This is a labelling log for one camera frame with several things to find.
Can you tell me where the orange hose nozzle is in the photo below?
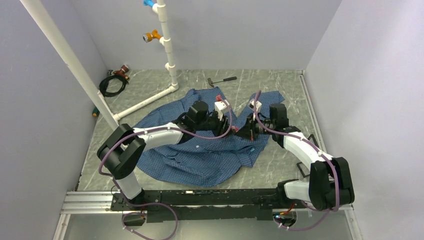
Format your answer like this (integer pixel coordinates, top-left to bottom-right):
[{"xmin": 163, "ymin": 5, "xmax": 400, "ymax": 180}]
[{"xmin": 142, "ymin": 29, "xmax": 162, "ymax": 43}]

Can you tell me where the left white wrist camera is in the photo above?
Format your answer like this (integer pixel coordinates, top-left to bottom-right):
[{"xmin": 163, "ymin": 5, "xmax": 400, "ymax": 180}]
[{"xmin": 214, "ymin": 100, "xmax": 230, "ymax": 121}]

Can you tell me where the blue hose nozzle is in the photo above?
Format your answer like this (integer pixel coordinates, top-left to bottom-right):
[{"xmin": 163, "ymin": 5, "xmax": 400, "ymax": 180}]
[{"xmin": 143, "ymin": 0, "xmax": 155, "ymax": 8}]

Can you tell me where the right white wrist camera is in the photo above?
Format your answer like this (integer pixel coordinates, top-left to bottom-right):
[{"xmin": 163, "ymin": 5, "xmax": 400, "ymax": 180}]
[{"xmin": 247, "ymin": 99, "xmax": 262, "ymax": 114}]

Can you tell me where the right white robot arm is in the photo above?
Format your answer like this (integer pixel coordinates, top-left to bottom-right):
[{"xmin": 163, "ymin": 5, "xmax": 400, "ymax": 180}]
[{"xmin": 235, "ymin": 103, "xmax": 355, "ymax": 211}]

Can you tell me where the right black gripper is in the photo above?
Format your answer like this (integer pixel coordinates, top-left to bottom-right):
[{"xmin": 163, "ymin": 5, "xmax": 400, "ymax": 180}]
[{"xmin": 235, "ymin": 112, "xmax": 275, "ymax": 141}]

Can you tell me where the coiled black hose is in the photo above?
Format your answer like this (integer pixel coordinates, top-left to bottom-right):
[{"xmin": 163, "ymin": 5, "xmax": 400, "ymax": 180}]
[{"xmin": 98, "ymin": 74, "xmax": 128, "ymax": 98}]

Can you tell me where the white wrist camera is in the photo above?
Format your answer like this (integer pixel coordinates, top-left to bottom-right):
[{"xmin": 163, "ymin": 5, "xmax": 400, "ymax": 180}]
[
  {"xmin": 247, "ymin": 99, "xmax": 262, "ymax": 114},
  {"xmin": 214, "ymin": 100, "xmax": 230, "ymax": 121}
]

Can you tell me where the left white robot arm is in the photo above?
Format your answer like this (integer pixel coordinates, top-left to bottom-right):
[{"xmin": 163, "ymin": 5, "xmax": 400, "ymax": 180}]
[{"xmin": 96, "ymin": 97, "xmax": 234, "ymax": 210}]

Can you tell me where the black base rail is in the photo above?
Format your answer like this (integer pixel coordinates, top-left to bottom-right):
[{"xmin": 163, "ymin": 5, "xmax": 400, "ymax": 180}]
[{"xmin": 110, "ymin": 188, "xmax": 305, "ymax": 223}]

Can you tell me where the pink flower brooch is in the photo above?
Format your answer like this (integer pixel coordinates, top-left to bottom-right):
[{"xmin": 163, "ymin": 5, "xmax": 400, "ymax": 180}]
[{"xmin": 231, "ymin": 126, "xmax": 239, "ymax": 133}]

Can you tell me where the white PVC pipe frame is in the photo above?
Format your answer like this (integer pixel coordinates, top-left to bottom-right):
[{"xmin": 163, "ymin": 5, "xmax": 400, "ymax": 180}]
[{"xmin": 21, "ymin": 0, "xmax": 179, "ymax": 130}]

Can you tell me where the green orange screwdriver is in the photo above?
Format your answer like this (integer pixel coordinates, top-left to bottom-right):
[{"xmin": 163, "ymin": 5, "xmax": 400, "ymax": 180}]
[{"xmin": 91, "ymin": 107, "xmax": 100, "ymax": 117}]

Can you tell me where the blue checkered shirt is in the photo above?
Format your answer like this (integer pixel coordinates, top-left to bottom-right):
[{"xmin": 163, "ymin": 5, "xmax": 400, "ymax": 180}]
[{"xmin": 135, "ymin": 87, "xmax": 269, "ymax": 187}]

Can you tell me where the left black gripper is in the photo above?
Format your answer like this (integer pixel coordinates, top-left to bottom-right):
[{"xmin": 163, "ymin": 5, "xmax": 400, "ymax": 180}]
[{"xmin": 195, "ymin": 110, "xmax": 236, "ymax": 139}]

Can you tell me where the black handled hammer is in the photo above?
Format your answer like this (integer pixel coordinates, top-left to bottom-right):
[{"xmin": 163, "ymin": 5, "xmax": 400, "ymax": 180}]
[{"xmin": 207, "ymin": 76, "xmax": 238, "ymax": 88}]

